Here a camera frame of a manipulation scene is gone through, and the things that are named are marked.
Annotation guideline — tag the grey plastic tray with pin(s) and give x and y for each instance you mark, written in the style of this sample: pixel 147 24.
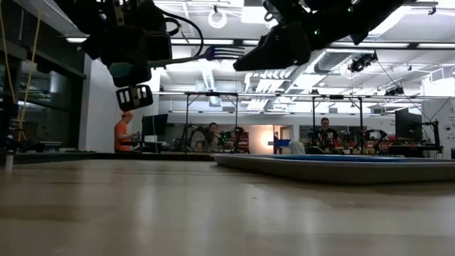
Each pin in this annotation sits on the grey plastic tray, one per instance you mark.
pixel 337 172

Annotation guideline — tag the black metal frame stand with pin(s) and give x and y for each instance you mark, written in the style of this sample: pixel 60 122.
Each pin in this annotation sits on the black metal frame stand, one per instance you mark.
pixel 337 96
pixel 211 94

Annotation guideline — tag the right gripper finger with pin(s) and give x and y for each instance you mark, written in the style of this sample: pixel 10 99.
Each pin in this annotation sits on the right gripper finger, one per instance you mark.
pixel 281 49

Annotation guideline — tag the black computer monitor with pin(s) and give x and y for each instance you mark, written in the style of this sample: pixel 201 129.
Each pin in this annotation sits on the black computer monitor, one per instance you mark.
pixel 408 124
pixel 154 124

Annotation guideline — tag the black ceiling spot light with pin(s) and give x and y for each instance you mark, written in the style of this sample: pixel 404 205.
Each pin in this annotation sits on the black ceiling spot light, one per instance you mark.
pixel 362 62

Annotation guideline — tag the blue round plate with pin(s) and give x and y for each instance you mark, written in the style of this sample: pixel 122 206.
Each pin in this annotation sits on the blue round plate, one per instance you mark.
pixel 337 158

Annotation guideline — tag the blue bin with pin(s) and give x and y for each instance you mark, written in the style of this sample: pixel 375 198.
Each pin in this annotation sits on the blue bin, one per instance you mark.
pixel 282 144

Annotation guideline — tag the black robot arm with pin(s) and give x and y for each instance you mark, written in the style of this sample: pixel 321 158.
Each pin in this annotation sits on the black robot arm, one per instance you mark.
pixel 197 135

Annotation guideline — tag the cluttered workbench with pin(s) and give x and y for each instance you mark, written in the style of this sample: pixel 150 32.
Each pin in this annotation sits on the cluttered workbench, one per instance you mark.
pixel 405 147

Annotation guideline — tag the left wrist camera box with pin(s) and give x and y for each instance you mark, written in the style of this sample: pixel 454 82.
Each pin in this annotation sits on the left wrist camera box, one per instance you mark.
pixel 160 46

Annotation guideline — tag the black aluminium rig frame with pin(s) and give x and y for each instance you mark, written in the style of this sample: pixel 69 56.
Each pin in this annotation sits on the black aluminium rig frame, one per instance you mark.
pixel 142 155

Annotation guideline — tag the person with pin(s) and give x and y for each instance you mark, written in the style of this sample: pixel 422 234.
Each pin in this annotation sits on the person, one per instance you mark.
pixel 326 133
pixel 121 137
pixel 211 137

